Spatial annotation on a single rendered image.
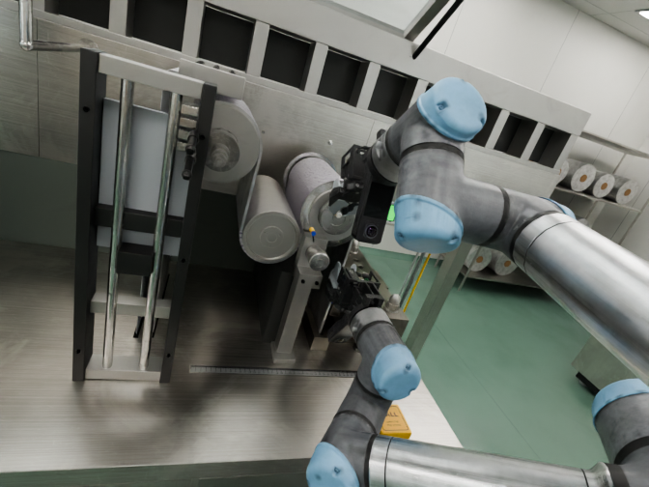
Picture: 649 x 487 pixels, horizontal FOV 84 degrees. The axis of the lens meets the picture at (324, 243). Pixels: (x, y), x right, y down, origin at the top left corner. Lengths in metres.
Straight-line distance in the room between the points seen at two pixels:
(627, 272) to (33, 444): 0.76
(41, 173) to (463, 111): 0.98
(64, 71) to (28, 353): 0.60
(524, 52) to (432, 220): 3.99
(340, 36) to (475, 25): 3.02
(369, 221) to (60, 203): 0.84
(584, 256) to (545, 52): 4.15
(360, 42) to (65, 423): 1.01
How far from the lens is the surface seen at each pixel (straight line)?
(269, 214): 0.74
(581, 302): 0.38
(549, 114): 1.42
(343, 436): 0.58
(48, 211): 1.17
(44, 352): 0.87
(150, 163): 0.61
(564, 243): 0.41
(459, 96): 0.46
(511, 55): 4.26
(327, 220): 0.74
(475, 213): 0.43
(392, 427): 0.82
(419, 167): 0.42
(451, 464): 0.54
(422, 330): 1.80
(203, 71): 0.65
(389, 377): 0.58
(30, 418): 0.77
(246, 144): 0.70
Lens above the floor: 1.48
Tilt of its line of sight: 22 degrees down
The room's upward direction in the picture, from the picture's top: 18 degrees clockwise
